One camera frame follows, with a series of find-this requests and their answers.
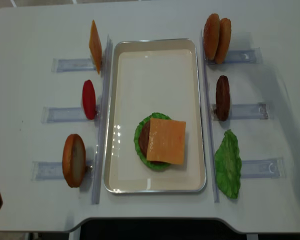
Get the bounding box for sesame bun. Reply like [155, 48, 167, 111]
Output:
[214, 18, 232, 64]
[203, 13, 220, 60]

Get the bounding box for brown meat patty on burger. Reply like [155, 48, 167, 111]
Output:
[138, 120, 151, 158]

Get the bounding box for cheese slice on burger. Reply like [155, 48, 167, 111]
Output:
[146, 117, 186, 165]

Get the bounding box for green lettuce leaf on burger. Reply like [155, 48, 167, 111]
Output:
[133, 112, 171, 171]

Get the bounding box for upright red tomato slice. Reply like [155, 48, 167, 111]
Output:
[82, 79, 97, 120]

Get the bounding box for upright brown meat patty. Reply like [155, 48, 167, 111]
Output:
[215, 75, 230, 122]

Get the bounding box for upright green lettuce leaf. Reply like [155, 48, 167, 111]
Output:
[214, 129, 242, 199]

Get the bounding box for upright cheese slice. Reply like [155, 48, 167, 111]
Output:
[88, 20, 103, 74]

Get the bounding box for clear holder under tomato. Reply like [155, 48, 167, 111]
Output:
[41, 107, 90, 124]

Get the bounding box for clear holder under cheese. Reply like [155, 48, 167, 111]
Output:
[51, 58, 96, 73]

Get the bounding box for clear holder under lettuce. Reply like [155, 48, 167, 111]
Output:
[241, 157, 286, 179]

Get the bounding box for white rectangular metal tray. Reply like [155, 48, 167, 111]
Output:
[103, 38, 207, 194]

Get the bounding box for upright bun slice left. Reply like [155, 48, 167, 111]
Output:
[62, 133, 86, 188]

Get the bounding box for clear holder under patty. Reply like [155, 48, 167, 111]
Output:
[226, 102, 269, 120]

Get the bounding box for clear holder under bun slice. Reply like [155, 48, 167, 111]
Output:
[30, 159, 94, 181]

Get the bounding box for left long clear rail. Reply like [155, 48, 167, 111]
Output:
[91, 37, 113, 205]

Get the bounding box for long clear rail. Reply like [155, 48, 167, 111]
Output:
[91, 37, 113, 205]
[200, 29, 220, 203]

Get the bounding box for right long clear rail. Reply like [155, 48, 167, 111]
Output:
[200, 29, 220, 203]

